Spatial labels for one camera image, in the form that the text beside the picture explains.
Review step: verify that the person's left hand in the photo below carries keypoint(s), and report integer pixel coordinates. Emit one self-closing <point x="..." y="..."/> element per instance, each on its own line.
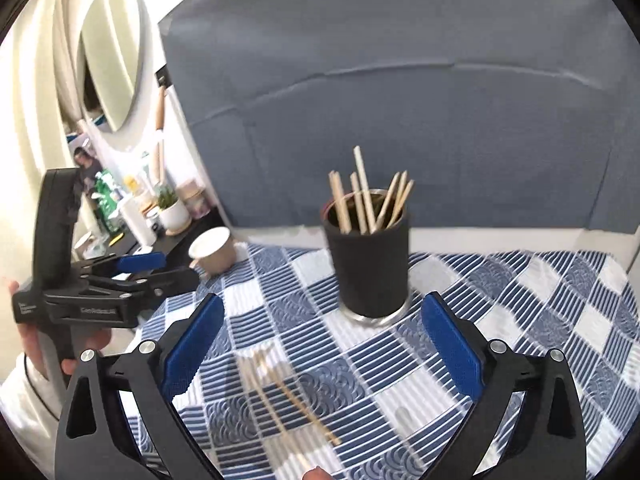
<point x="30" y="350"/>

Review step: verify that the person's left forearm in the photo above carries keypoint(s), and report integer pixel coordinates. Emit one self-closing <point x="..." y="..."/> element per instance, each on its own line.
<point x="25" y="410"/>

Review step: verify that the small potted plant white pot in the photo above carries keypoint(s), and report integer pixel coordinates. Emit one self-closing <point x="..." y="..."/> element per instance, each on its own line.
<point x="174" y="215"/>

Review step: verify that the black side table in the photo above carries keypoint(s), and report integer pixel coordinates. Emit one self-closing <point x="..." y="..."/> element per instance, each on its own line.
<point x="175" y="245"/>

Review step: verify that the yellow capped bottle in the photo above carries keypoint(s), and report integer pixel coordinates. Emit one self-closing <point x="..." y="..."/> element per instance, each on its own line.
<point x="131" y="184"/>

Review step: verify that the cream curtain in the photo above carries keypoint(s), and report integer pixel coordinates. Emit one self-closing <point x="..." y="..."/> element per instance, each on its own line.
<point x="35" y="135"/>

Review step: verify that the blue white patterned tablecloth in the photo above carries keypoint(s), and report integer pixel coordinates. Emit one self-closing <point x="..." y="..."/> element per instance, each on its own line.
<point x="325" y="340"/>

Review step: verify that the black metal cup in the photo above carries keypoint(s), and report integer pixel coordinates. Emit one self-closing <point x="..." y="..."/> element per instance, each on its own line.
<point x="372" y="270"/>

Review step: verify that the beige mug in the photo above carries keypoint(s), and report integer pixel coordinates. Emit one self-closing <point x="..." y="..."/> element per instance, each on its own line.
<point x="212" y="252"/>

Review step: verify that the printed picture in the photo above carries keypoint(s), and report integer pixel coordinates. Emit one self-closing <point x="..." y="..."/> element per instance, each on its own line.
<point x="86" y="167"/>

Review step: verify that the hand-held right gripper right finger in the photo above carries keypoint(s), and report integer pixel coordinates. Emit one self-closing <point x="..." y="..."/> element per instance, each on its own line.
<point x="452" y="347"/>

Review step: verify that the bunch of wooden chopsticks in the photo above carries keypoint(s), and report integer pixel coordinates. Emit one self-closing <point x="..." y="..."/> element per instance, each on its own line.
<point x="364" y="190"/>

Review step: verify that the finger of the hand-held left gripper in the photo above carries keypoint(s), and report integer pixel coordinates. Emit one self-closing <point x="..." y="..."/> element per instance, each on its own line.
<point x="170" y="282"/>
<point x="140" y="262"/>

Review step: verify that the blue grey upholstered headboard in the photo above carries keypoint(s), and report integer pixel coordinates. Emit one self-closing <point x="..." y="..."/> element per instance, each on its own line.
<point x="400" y="85"/>

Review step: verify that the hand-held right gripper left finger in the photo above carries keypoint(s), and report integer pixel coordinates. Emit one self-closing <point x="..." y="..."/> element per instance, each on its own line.
<point x="192" y="345"/>

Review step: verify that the oval wall mirror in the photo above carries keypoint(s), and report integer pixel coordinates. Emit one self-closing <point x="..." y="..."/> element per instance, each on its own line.
<point x="112" y="55"/>

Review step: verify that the green white packet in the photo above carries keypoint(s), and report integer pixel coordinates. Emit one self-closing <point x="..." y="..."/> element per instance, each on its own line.
<point x="107" y="200"/>

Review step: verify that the person's right hand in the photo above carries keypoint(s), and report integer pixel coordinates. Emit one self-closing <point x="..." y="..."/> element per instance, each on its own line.
<point x="316" y="474"/>

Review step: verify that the white paper roll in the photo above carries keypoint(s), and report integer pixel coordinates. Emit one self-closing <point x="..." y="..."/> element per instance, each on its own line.
<point x="137" y="220"/>

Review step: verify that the wooden chopstick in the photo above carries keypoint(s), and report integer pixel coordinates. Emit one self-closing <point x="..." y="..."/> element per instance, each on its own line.
<point x="300" y="402"/>
<point x="262" y="392"/>

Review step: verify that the pink jar with wooden lid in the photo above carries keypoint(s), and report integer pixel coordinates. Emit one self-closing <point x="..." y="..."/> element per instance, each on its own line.
<point x="195" y="200"/>

